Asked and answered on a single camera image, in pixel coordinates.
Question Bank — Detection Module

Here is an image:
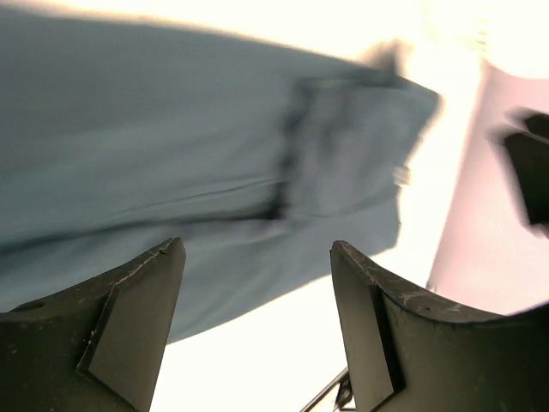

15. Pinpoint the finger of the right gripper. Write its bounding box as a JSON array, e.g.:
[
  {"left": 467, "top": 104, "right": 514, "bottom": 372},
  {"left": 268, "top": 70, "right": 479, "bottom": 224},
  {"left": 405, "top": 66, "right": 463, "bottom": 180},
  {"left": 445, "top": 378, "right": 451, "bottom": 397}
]
[{"left": 495, "top": 109, "right": 548, "bottom": 236}]

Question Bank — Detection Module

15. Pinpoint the blue t shirt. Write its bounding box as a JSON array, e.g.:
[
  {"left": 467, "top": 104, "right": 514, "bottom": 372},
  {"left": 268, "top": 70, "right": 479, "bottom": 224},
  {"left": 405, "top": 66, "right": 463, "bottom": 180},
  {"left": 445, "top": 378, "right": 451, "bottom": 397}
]
[{"left": 1, "top": 7, "right": 438, "bottom": 341}]

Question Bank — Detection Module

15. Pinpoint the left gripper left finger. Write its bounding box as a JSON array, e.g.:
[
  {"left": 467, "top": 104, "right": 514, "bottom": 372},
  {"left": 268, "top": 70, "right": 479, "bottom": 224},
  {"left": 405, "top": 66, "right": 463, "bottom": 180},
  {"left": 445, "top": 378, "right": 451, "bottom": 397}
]
[{"left": 1, "top": 238, "right": 185, "bottom": 411}]

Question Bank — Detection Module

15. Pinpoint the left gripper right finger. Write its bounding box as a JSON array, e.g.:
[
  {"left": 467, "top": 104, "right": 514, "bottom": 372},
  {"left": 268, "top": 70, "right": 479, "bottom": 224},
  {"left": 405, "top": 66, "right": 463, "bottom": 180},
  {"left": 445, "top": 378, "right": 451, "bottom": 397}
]
[{"left": 330, "top": 241, "right": 548, "bottom": 412}]

